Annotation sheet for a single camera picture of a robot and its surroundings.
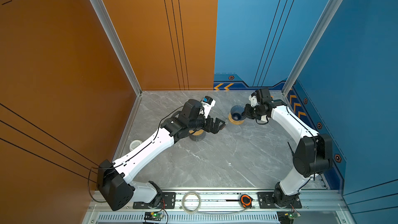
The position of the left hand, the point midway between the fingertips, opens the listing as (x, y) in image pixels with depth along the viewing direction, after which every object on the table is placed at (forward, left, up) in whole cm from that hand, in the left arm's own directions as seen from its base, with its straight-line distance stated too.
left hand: (217, 118), depth 73 cm
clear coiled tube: (-34, +14, -26) cm, 45 cm away
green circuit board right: (-36, -32, -27) cm, 55 cm away
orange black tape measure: (-30, -13, -23) cm, 40 cm away
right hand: (+12, -15, -11) cm, 22 cm away
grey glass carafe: (+2, +11, -22) cm, 25 cm away
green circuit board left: (-36, +29, -28) cm, 54 cm away
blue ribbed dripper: (+13, -12, -11) cm, 21 cm away
